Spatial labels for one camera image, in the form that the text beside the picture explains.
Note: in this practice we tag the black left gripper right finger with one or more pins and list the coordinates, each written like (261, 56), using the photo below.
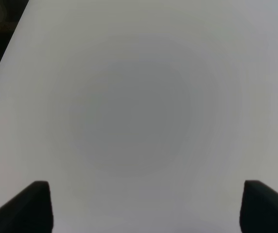
(259, 208)

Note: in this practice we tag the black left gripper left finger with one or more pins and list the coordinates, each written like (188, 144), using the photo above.
(30, 211)

